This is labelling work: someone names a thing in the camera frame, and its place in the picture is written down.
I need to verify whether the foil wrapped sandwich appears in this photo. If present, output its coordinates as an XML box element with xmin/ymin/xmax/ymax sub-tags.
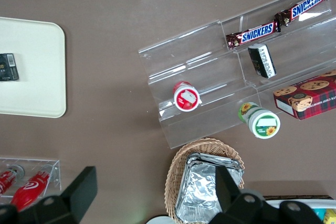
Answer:
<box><xmin>185</xmin><ymin>152</ymin><xmax>245</xmax><ymax>172</ymax></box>
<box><xmin>175</xmin><ymin>163</ymin><xmax>244</xmax><ymax>224</ymax></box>

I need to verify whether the red tartan cookie box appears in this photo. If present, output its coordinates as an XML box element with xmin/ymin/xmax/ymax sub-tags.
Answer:
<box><xmin>272</xmin><ymin>69</ymin><xmax>336</xmax><ymax>121</ymax></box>

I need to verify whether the cream plastic tray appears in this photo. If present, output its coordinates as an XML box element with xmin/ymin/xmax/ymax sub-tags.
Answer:
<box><xmin>0</xmin><ymin>16</ymin><xmax>67</xmax><ymax>119</ymax></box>

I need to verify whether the clear acrylic tiered shelf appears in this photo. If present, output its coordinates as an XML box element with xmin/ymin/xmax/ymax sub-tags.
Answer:
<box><xmin>138</xmin><ymin>0</ymin><xmax>336</xmax><ymax>149</ymax></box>

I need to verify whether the woven wicker basket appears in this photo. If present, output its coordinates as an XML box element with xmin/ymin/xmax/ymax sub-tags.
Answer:
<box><xmin>164</xmin><ymin>137</ymin><xmax>245</xmax><ymax>222</ymax></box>

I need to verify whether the teal snack packet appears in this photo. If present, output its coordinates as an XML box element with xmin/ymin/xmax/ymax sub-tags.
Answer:
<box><xmin>312</xmin><ymin>207</ymin><xmax>327</xmax><ymax>222</ymax></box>

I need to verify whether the clear acrylic bottle rack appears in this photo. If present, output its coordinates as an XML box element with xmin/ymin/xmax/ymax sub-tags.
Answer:
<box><xmin>0</xmin><ymin>157</ymin><xmax>62</xmax><ymax>205</ymax></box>

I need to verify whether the white round dish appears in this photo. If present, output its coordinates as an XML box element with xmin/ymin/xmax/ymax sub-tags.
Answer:
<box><xmin>146</xmin><ymin>216</ymin><xmax>176</xmax><ymax>224</ymax></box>

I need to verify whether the white bin with dark rim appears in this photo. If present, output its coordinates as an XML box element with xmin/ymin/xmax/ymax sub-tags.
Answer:
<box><xmin>262</xmin><ymin>195</ymin><xmax>336</xmax><ymax>224</ymax></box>

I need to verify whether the green sunflower yogurt cup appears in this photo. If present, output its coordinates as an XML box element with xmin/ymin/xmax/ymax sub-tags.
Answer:
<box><xmin>237</xmin><ymin>102</ymin><xmax>281</xmax><ymax>140</ymax></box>

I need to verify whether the black and white small box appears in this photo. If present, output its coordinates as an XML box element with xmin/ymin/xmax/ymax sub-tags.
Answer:
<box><xmin>247</xmin><ymin>43</ymin><xmax>277</xmax><ymax>79</ymax></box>

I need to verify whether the red drink bottle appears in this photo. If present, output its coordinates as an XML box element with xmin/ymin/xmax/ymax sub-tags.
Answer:
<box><xmin>0</xmin><ymin>165</ymin><xmax>25</xmax><ymax>196</ymax></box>
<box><xmin>9</xmin><ymin>164</ymin><xmax>54</xmax><ymax>212</ymax></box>

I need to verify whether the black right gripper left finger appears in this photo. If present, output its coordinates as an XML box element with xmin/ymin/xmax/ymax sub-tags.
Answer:
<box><xmin>15</xmin><ymin>166</ymin><xmax>98</xmax><ymax>224</ymax></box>

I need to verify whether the small black barcode box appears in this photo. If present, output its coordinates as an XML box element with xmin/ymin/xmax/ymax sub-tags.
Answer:
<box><xmin>0</xmin><ymin>53</ymin><xmax>20</xmax><ymax>82</ymax></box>

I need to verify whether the Snickers chocolate bar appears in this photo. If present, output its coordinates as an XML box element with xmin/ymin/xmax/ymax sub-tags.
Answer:
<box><xmin>226</xmin><ymin>21</ymin><xmax>282</xmax><ymax>50</ymax></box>
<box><xmin>274</xmin><ymin>0</ymin><xmax>329</xmax><ymax>27</ymax></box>

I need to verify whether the red strawberry yogurt cup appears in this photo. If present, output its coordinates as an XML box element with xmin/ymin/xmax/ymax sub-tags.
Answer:
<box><xmin>173</xmin><ymin>81</ymin><xmax>203</xmax><ymax>112</ymax></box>

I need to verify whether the yellow snack packet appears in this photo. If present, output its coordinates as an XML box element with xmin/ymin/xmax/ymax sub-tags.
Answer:
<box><xmin>323</xmin><ymin>208</ymin><xmax>336</xmax><ymax>224</ymax></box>

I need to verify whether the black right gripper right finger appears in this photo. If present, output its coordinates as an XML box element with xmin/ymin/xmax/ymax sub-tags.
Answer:
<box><xmin>209</xmin><ymin>166</ymin><xmax>266</xmax><ymax>224</ymax></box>

